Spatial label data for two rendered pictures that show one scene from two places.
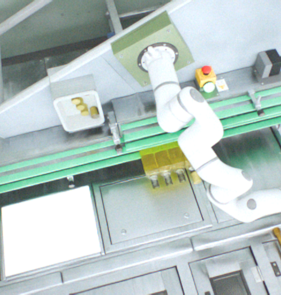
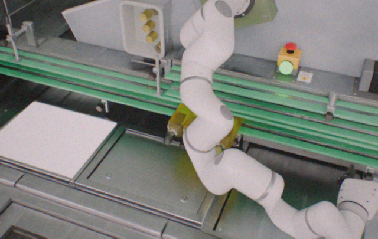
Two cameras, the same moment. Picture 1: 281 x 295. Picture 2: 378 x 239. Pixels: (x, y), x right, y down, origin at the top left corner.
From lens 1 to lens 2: 0.83 m
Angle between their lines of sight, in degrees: 30
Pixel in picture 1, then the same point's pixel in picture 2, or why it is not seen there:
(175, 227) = (160, 202)
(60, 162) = (101, 77)
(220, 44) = (316, 23)
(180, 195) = (194, 178)
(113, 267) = (68, 199)
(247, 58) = (351, 61)
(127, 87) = not seen: hidden behind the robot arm
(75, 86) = not seen: outside the picture
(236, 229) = not seen: outside the picture
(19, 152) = (78, 54)
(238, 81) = (327, 81)
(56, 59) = not seen: hidden behind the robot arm
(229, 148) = (292, 172)
